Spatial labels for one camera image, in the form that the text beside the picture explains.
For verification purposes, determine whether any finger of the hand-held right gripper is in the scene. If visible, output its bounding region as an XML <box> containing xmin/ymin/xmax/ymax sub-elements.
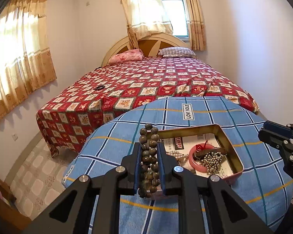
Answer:
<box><xmin>258</xmin><ymin>132</ymin><xmax>284</xmax><ymax>149</ymax></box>
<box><xmin>262</xmin><ymin>121</ymin><xmax>293</xmax><ymax>142</ymax></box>

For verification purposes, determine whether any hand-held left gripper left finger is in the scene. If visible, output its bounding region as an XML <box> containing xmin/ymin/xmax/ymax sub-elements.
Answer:
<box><xmin>20</xmin><ymin>142</ymin><xmax>142</xmax><ymax>234</ymax></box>

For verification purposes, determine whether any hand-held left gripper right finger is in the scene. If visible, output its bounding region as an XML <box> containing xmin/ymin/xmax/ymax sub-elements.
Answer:
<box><xmin>157</xmin><ymin>143</ymin><xmax>275</xmax><ymax>234</ymax></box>

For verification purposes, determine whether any dark large bead bracelet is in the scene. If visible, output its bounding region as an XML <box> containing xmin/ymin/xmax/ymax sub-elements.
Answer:
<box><xmin>137</xmin><ymin>124</ymin><xmax>162</xmax><ymax>198</ymax></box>

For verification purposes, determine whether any white pearl bracelet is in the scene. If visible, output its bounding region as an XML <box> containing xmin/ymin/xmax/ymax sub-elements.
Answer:
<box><xmin>165</xmin><ymin>151</ymin><xmax>189</xmax><ymax>162</ymax></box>

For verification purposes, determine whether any pink bangle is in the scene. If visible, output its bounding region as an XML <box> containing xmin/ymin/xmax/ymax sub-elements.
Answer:
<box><xmin>188</xmin><ymin>144</ymin><xmax>221</xmax><ymax>175</ymax></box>

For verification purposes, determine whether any metal tin box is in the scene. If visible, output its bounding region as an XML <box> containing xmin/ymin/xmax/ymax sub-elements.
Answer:
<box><xmin>150</xmin><ymin>124</ymin><xmax>245</xmax><ymax>184</ymax></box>

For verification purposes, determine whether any newspaper lining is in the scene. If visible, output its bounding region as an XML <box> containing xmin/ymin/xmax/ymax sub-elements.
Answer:
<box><xmin>161</xmin><ymin>133</ymin><xmax>235</xmax><ymax>177</ymax></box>

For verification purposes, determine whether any blue plaid cloth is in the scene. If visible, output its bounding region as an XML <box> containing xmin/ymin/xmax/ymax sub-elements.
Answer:
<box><xmin>62</xmin><ymin>96</ymin><xmax>293</xmax><ymax>234</ymax></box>

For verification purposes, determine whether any red patterned bed sheet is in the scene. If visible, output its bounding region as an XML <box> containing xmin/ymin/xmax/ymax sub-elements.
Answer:
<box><xmin>36</xmin><ymin>56</ymin><xmax>259</xmax><ymax>157</ymax></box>

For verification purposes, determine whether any pink floral pillow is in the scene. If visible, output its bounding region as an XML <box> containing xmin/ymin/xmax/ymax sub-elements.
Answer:
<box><xmin>108</xmin><ymin>49</ymin><xmax>144</xmax><ymax>64</ymax></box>

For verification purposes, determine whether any striped pillow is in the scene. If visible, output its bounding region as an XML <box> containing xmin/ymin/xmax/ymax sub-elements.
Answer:
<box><xmin>158</xmin><ymin>47</ymin><xmax>197</xmax><ymax>58</ymax></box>

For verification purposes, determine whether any cream wooden headboard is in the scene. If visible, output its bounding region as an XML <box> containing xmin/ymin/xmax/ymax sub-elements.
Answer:
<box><xmin>102</xmin><ymin>34</ymin><xmax>189</xmax><ymax>67</ymax></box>

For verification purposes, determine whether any narrow beige floral curtain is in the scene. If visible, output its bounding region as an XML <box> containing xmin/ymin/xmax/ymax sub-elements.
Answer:
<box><xmin>181</xmin><ymin>0</ymin><xmax>207</xmax><ymax>51</ymax></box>

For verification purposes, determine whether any brown wooden furniture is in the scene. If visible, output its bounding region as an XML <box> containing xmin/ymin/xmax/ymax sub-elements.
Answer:
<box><xmin>0</xmin><ymin>166</ymin><xmax>31</xmax><ymax>234</ymax></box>

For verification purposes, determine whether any window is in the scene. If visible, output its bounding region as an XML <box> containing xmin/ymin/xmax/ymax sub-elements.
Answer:
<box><xmin>156</xmin><ymin>0</ymin><xmax>189</xmax><ymax>41</ymax></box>

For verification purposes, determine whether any wide beige curtain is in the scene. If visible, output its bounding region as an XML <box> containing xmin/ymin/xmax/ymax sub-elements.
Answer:
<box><xmin>0</xmin><ymin>0</ymin><xmax>57</xmax><ymax>128</ymax></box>

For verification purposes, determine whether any red knotted string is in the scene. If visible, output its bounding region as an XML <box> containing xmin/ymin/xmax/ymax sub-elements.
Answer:
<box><xmin>195</xmin><ymin>140</ymin><xmax>210</xmax><ymax>152</ymax></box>

